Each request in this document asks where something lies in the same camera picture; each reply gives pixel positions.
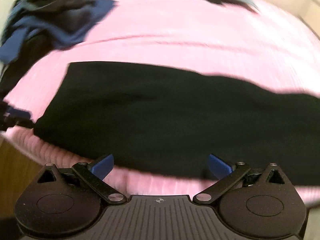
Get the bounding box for black trousers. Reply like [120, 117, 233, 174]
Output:
[34, 62, 319, 185]

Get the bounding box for pile of dark clothes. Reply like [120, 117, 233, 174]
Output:
[1, 0, 116, 98]

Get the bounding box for pink bed blanket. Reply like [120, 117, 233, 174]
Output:
[0, 0, 320, 208]

